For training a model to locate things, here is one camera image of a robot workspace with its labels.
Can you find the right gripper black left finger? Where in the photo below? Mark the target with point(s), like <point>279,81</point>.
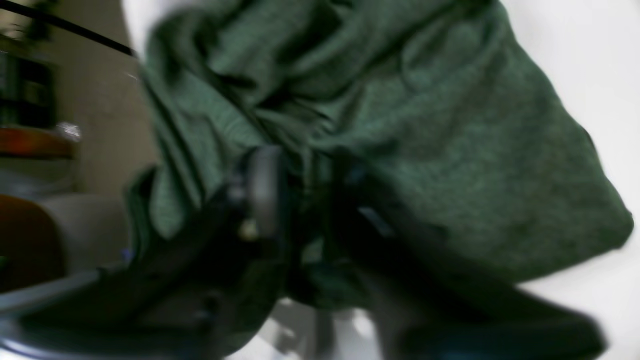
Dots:
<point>179,302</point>

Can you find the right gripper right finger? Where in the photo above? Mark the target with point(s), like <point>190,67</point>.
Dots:
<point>430,303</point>

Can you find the green long-sleeve T-shirt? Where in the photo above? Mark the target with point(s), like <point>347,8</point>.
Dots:
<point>436,98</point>

